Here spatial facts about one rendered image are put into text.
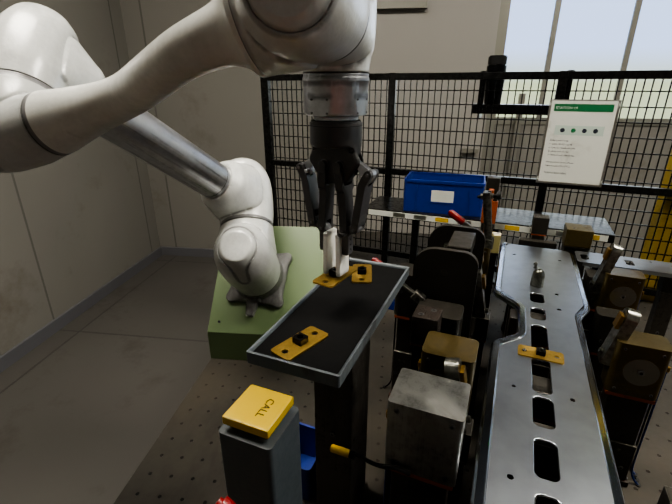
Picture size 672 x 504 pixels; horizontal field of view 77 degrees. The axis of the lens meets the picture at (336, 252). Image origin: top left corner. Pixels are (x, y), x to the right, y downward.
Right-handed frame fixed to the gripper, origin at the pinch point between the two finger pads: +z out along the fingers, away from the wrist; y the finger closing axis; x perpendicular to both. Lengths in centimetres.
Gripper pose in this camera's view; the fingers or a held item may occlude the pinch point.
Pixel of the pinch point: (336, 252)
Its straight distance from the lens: 66.5
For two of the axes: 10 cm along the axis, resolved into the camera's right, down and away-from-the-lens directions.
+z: 0.0, 9.3, 3.7
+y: 8.5, 2.0, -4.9
